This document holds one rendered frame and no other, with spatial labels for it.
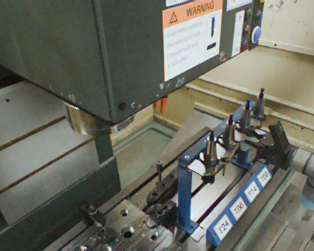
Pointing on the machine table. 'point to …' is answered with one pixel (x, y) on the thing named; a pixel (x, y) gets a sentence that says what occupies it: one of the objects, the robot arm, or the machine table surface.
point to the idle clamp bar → (162, 188)
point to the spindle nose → (78, 118)
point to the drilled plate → (116, 229)
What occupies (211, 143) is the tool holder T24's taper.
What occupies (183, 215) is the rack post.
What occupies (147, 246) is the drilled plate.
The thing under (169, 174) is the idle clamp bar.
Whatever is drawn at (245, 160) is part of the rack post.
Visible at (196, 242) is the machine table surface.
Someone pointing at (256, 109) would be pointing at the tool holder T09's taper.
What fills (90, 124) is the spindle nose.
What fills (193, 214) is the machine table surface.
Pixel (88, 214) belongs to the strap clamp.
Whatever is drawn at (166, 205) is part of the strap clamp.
